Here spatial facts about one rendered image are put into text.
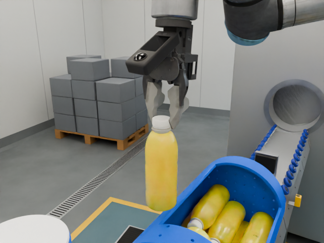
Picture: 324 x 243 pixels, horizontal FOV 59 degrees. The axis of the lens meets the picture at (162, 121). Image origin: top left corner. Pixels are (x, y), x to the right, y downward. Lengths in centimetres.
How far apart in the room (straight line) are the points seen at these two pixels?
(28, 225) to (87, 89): 315
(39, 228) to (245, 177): 67
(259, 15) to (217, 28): 470
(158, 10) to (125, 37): 543
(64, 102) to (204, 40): 265
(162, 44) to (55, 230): 68
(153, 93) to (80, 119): 370
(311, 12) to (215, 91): 483
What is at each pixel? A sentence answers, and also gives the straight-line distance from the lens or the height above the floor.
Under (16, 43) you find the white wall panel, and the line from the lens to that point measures 464.
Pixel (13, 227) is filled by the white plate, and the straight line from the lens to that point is 105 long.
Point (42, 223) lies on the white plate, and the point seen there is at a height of 104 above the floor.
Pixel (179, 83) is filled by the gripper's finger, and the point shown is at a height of 153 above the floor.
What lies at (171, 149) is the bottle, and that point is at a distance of 59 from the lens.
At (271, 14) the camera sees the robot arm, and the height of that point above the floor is 165.
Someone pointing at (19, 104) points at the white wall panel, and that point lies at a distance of 469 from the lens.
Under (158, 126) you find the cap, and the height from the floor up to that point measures 144.
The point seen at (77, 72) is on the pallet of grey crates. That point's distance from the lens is 410.
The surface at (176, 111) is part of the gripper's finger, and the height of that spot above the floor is 147.
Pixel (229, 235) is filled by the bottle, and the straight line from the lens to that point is 87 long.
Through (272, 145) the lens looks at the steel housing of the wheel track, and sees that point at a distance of 191.
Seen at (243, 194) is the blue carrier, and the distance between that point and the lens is 101.
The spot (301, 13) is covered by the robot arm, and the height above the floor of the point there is 165.
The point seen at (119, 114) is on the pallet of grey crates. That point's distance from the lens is 386.
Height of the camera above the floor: 163
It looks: 18 degrees down
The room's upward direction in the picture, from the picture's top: straight up
